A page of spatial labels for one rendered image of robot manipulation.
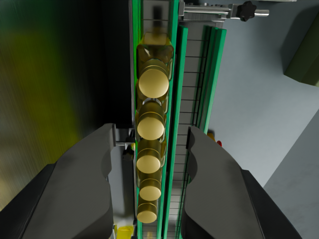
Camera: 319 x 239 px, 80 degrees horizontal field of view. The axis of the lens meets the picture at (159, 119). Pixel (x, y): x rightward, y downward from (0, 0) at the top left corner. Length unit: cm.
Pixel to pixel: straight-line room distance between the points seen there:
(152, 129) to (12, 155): 14
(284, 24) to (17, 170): 70
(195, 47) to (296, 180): 209
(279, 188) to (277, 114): 167
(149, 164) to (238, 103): 52
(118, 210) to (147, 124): 64
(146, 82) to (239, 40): 49
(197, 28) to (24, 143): 41
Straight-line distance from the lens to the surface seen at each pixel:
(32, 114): 23
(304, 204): 277
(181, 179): 71
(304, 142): 213
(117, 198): 79
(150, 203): 36
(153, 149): 27
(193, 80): 52
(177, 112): 45
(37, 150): 25
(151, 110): 24
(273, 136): 86
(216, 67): 43
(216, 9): 42
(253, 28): 67
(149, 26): 48
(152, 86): 21
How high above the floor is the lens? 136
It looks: 61 degrees down
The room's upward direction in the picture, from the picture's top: 179 degrees clockwise
